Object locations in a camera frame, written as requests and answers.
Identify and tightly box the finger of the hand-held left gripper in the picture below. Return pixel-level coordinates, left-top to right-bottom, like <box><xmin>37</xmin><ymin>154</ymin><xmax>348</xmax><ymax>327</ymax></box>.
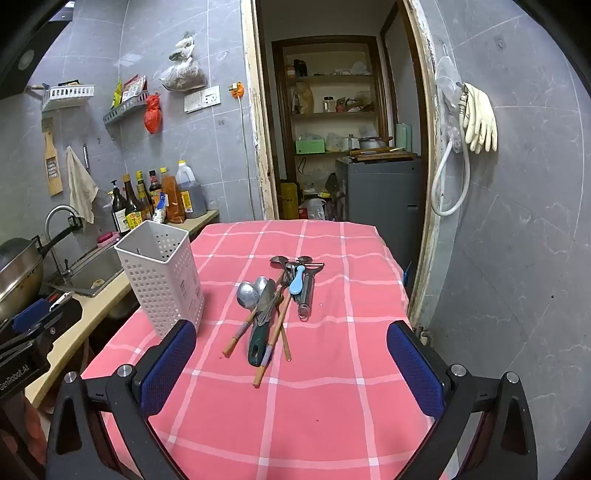
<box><xmin>0</xmin><ymin>299</ymin><xmax>63</xmax><ymax>344</ymax></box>

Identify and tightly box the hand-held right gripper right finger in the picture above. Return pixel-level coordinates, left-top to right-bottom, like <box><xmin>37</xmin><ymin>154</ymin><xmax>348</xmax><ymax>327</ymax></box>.
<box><xmin>387</xmin><ymin>320</ymin><xmax>539</xmax><ymax>480</ymax></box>

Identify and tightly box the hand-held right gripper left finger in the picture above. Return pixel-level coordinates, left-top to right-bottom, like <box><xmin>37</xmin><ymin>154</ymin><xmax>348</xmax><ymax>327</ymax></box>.
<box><xmin>46</xmin><ymin>320</ymin><xmax>199</xmax><ymax>480</ymax></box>

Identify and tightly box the white perforated utensil holder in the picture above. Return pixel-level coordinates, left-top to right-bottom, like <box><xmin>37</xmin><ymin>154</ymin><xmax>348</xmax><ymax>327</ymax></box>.
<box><xmin>114</xmin><ymin>220</ymin><xmax>205</xmax><ymax>340</ymax></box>

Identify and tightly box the metal spoon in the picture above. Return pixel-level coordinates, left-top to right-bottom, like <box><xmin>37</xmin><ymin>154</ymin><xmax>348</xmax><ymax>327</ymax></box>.
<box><xmin>236</xmin><ymin>281</ymin><xmax>260</xmax><ymax>324</ymax></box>
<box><xmin>254</xmin><ymin>275</ymin><xmax>273</xmax><ymax>305</ymax></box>

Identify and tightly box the metal peeler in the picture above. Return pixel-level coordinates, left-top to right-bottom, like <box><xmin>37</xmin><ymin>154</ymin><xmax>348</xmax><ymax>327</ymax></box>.
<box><xmin>297</xmin><ymin>260</ymin><xmax>325</xmax><ymax>320</ymax></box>

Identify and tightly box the blue handled peeler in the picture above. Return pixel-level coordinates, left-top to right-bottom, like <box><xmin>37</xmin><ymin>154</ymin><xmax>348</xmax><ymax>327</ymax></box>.
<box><xmin>288</xmin><ymin>255</ymin><xmax>311</xmax><ymax>296</ymax></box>

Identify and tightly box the small metal ladle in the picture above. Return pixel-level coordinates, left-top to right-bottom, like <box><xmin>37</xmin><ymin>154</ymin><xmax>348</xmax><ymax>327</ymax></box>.
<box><xmin>269</xmin><ymin>255</ymin><xmax>296</xmax><ymax>289</ymax></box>

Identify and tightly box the person's left hand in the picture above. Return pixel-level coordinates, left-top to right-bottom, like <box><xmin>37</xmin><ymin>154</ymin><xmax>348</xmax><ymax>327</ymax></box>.
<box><xmin>0</xmin><ymin>401</ymin><xmax>49</xmax><ymax>467</ymax></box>

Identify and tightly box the black induction cooker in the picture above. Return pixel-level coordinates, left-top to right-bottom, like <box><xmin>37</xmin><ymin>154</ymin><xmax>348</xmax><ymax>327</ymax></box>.
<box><xmin>44</xmin><ymin>290</ymin><xmax>85</xmax><ymax>344</ymax></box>

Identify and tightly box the metal wok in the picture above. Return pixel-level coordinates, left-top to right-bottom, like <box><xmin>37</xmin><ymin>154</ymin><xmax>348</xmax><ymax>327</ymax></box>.
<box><xmin>0</xmin><ymin>222</ymin><xmax>85</xmax><ymax>324</ymax></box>

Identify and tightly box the beige kitchen counter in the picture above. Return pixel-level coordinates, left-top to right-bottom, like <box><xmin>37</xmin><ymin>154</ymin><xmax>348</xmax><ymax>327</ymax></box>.
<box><xmin>23</xmin><ymin>209</ymin><xmax>221</xmax><ymax>409</ymax></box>

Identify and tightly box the steel sink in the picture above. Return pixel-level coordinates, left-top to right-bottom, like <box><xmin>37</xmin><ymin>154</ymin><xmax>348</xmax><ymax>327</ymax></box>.
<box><xmin>46</xmin><ymin>247</ymin><xmax>125</xmax><ymax>297</ymax></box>

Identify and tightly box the pink checked tablecloth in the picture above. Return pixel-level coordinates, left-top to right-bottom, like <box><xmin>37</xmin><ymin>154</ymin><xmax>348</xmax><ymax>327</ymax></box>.
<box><xmin>81</xmin><ymin>219</ymin><xmax>462</xmax><ymax>480</ymax></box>

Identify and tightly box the metal faucet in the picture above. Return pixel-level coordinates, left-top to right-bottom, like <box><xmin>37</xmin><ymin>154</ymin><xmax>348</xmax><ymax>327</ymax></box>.
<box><xmin>44</xmin><ymin>205</ymin><xmax>82</xmax><ymax>278</ymax></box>

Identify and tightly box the hanging dishcloth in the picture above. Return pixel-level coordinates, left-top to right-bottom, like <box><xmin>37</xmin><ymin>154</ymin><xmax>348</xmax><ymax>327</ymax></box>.
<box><xmin>65</xmin><ymin>146</ymin><xmax>99</xmax><ymax>224</ymax></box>

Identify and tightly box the yellow label soy sauce bottle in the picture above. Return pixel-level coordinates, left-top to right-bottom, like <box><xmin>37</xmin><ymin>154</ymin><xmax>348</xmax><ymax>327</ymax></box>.
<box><xmin>122</xmin><ymin>174</ymin><xmax>145</xmax><ymax>232</ymax></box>

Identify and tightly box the wooden grater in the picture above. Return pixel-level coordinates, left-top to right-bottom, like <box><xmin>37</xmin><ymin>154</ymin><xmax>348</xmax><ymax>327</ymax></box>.
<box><xmin>43</xmin><ymin>117</ymin><xmax>64</xmax><ymax>197</ymax></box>

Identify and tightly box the grey cabinet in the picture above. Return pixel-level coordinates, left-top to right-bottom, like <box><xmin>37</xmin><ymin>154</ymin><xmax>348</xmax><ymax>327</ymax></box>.
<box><xmin>335</xmin><ymin>157</ymin><xmax>423</xmax><ymax>278</ymax></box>

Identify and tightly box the yellow cap dark sauce bottle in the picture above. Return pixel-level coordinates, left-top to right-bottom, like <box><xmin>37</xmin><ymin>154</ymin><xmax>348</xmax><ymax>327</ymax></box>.
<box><xmin>135</xmin><ymin>171</ymin><xmax>153</xmax><ymax>221</ymax></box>

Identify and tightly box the orange sauce bottle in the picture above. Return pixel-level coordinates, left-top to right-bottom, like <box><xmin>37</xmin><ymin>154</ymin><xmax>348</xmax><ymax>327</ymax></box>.
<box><xmin>160</xmin><ymin>167</ymin><xmax>186</xmax><ymax>223</ymax></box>

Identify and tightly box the large oil jug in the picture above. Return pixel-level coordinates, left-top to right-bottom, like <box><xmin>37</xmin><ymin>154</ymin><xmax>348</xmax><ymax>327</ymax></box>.
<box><xmin>175</xmin><ymin>160</ymin><xmax>208</xmax><ymax>219</ymax></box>

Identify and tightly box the yellow container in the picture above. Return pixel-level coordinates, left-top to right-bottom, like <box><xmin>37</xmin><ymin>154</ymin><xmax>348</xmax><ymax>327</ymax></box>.
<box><xmin>280</xmin><ymin>182</ymin><xmax>301</xmax><ymax>221</ymax></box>

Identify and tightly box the wooden cutting board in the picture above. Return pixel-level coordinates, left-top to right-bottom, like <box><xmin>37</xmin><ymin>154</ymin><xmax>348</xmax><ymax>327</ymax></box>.
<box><xmin>348</xmin><ymin>147</ymin><xmax>419</xmax><ymax>162</ymax></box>

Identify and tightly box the metal pot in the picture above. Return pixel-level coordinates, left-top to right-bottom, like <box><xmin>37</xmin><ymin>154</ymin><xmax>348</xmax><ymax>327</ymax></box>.
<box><xmin>358</xmin><ymin>135</ymin><xmax>394</xmax><ymax>151</ymax></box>

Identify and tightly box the red plastic bag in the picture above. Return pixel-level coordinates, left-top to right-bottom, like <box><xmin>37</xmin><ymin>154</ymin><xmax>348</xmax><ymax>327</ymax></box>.
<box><xmin>143</xmin><ymin>92</ymin><xmax>163</xmax><ymax>134</ymax></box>

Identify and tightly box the red seasoning packet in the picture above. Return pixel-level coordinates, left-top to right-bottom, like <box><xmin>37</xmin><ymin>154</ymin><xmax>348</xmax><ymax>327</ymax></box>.
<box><xmin>122</xmin><ymin>74</ymin><xmax>148</xmax><ymax>103</ymax></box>

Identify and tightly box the cream rubber glove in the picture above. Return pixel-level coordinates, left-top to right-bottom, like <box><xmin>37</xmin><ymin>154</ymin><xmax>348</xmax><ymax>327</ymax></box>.
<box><xmin>475</xmin><ymin>88</ymin><xmax>498</xmax><ymax>153</ymax></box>
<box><xmin>463</xmin><ymin>83</ymin><xmax>490</xmax><ymax>154</ymax></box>

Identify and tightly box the black range hood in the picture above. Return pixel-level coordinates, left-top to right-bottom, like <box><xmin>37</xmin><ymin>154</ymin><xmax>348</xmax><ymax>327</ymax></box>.
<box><xmin>0</xmin><ymin>0</ymin><xmax>75</xmax><ymax>100</ymax></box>

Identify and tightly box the clear bag of dried goods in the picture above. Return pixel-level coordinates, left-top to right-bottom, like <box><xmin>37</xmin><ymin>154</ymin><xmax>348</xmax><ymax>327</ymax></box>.
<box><xmin>159</xmin><ymin>32</ymin><xmax>207</xmax><ymax>92</ymax></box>

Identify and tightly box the clear plastic bag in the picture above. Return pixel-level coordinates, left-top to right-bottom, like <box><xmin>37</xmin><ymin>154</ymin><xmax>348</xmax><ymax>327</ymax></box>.
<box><xmin>434</xmin><ymin>55</ymin><xmax>465</xmax><ymax>153</ymax></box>

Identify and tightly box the brown paper bag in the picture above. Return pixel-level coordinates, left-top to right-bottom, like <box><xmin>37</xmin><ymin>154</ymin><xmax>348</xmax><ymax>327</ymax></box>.
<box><xmin>293</xmin><ymin>82</ymin><xmax>315</xmax><ymax>115</ymax></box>

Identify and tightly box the wooden shelf unit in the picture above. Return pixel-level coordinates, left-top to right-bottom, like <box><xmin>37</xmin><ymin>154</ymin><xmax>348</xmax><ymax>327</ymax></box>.
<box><xmin>271</xmin><ymin>36</ymin><xmax>389</xmax><ymax>185</ymax></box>

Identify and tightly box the white hose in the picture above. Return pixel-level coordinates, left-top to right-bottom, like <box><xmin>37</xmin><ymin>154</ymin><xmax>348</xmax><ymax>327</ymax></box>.
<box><xmin>431</xmin><ymin>85</ymin><xmax>472</xmax><ymax>217</ymax></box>

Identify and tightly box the white plastic wall basket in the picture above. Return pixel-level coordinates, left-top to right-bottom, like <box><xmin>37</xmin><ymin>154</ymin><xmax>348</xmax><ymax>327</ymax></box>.
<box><xmin>41</xmin><ymin>83</ymin><xmax>95</xmax><ymax>112</ymax></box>

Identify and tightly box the metal wall shelf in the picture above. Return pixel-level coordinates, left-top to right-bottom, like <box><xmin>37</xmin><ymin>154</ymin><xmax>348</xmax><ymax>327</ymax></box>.
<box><xmin>102</xmin><ymin>91</ymin><xmax>149</xmax><ymax>126</ymax></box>

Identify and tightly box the white cord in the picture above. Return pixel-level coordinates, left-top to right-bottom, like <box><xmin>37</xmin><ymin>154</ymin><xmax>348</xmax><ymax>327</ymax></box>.
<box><xmin>239</xmin><ymin>98</ymin><xmax>256</xmax><ymax>220</ymax></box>

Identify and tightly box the wooden door frame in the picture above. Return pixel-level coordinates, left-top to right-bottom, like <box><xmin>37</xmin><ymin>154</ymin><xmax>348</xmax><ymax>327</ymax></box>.
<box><xmin>240</xmin><ymin>0</ymin><xmax>446</xmax><ymax>329</ymax></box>

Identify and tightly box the wall socket panel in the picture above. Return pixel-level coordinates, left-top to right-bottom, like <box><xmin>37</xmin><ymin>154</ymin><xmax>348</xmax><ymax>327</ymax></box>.
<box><xmin>184</xmin><ymin>85</ymin><xmax>221</xmax><ymax>114</ymax></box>

